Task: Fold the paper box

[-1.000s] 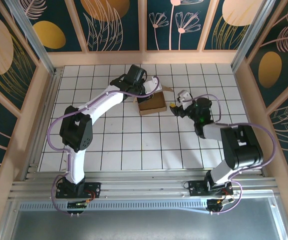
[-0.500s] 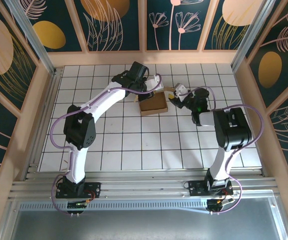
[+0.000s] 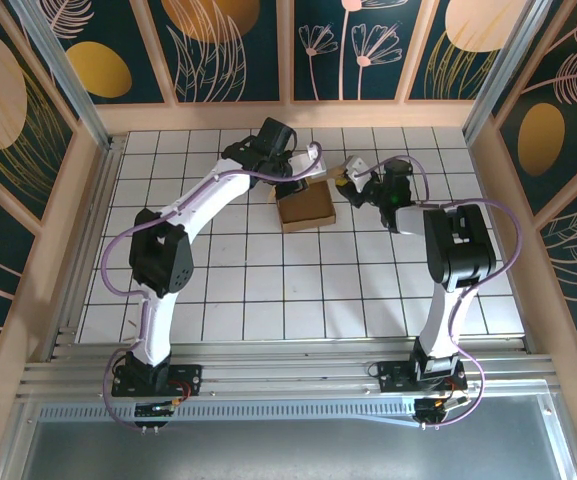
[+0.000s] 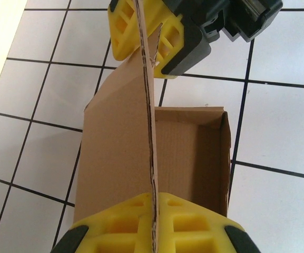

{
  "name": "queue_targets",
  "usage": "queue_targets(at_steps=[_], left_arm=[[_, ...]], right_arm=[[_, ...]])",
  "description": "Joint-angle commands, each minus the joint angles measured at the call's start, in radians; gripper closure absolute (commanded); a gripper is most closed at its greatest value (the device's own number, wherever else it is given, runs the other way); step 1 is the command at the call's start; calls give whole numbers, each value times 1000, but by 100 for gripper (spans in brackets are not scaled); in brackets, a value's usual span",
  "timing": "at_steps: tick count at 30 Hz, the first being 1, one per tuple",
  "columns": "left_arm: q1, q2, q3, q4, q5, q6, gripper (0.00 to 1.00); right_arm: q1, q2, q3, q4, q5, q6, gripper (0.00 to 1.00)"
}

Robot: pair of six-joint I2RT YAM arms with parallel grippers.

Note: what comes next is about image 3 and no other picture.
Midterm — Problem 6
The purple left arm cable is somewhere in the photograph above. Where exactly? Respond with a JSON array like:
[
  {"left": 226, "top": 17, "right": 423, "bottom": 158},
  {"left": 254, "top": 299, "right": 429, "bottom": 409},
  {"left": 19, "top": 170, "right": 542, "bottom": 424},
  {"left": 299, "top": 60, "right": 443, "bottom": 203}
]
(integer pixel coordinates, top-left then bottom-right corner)
[{"left": 100, "top": 142, "right": 324, "bottom": 432}]

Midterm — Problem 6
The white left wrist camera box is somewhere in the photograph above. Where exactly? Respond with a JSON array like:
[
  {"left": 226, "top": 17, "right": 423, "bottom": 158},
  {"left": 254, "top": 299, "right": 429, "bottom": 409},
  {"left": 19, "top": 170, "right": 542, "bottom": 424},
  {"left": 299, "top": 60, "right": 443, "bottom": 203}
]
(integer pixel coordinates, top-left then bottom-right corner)
[{"left": 289, "top": 142, "right": 332, "bottom": 180}]

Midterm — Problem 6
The grey metal sheet tray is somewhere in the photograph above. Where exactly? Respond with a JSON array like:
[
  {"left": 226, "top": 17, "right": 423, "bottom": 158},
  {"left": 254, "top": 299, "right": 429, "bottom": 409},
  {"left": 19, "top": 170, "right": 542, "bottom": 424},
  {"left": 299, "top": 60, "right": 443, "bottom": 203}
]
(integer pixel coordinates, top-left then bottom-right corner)
[{"left": 0, "top": 379, "right": 577, "bottom": 480}]

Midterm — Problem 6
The brown cardboard paper box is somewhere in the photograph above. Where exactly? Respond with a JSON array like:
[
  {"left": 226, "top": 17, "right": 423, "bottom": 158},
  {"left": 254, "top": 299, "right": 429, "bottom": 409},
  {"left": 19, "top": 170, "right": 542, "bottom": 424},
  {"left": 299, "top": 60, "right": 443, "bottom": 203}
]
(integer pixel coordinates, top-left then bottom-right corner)
[{"left": 266, "top": 162, "right": 349, "bottom": 234}]

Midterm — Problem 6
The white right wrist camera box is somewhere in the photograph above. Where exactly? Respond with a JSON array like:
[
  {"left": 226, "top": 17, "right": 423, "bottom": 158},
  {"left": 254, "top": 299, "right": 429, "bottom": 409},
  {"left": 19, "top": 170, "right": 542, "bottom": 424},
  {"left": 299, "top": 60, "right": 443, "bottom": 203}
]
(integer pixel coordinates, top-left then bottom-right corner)
[{"left": 342, "top": 155, "right": 370, "bottom": 180}]

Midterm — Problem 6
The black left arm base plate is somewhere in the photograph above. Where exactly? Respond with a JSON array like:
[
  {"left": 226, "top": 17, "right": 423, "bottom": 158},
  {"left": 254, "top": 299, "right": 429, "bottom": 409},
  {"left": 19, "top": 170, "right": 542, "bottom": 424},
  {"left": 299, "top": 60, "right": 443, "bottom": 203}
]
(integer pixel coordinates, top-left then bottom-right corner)
[{"left": 111, "top": 363, "right": 204, "bottom": 399}]

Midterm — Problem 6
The aluminium corner post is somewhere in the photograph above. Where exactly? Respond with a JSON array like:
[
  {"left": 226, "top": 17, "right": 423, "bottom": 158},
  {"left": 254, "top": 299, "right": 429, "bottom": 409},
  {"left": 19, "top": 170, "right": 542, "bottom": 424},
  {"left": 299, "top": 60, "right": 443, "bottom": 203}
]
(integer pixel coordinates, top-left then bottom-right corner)
[
  {"left": 7, "top": 0, "right": 115, "bottom": 151},
  {"left": 462, "top": 0, "right": 557, "bottom": 147}
]

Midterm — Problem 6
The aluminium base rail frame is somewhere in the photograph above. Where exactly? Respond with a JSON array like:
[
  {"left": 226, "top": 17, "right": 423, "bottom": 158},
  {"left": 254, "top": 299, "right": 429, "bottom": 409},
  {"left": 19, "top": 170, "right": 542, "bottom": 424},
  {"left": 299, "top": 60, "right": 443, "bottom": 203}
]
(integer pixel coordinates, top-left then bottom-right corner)
[{"left": 17, "top": 337, "right": 559, "bottom": 401}]

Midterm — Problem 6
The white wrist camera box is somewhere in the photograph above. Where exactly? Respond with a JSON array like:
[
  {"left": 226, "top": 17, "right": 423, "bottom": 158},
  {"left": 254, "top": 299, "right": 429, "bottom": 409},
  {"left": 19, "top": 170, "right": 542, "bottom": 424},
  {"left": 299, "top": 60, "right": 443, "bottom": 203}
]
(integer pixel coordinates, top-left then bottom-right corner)
[
  {"left": 289, "top": 142, "right": 332, "bottom": 180},
  {"left": 342, "top": 155, "right": 370, "bottom": 180}
]

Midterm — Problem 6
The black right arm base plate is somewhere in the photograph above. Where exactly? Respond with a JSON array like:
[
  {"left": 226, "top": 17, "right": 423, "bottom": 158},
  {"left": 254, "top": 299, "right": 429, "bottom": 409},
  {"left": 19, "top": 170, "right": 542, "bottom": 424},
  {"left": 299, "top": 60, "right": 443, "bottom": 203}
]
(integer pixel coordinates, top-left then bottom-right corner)
[{"left": 376, "top": 359, "right": 469, "bottom": 396}]

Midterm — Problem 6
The aluminium side rail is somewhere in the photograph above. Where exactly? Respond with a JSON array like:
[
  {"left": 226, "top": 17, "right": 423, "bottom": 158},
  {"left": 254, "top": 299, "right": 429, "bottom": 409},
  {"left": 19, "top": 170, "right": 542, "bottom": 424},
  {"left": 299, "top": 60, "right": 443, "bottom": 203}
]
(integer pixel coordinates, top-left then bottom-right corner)
[{"left": 70, "top": 137, "right": 127, "bottom": 351}]

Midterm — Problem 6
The slotted grey cable duct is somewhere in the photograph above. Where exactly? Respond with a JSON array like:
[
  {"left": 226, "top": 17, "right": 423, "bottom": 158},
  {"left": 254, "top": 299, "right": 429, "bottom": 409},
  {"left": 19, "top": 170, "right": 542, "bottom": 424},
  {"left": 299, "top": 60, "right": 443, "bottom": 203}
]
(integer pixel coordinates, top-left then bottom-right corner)
[{"left": 37, "top": 403, "right": 419, "bottom": 425}]

